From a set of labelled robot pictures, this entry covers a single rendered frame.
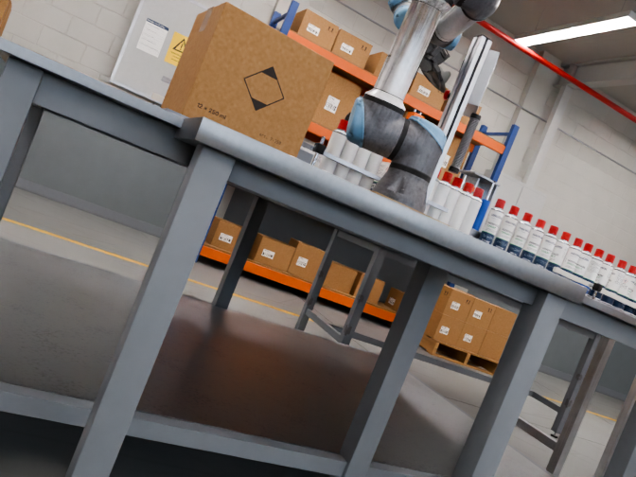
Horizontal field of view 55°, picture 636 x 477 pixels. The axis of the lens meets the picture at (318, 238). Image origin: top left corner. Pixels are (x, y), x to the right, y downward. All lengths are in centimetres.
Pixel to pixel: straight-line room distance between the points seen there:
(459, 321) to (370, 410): 446
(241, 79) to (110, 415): 78
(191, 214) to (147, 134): 26
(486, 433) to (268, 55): 98
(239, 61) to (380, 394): 86
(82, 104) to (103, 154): 502
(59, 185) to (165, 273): 525
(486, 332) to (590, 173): 338
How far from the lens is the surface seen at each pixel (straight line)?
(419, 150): 160
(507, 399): 142
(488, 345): 624
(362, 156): 204
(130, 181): 627
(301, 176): 105
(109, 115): 123
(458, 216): 227
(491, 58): 213
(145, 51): 618
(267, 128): 147
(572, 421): 274
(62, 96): 122
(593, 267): 279
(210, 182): 103
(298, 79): 150
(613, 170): 910
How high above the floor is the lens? 74
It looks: 1 degrees down
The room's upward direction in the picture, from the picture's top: 22 degrees clockwise
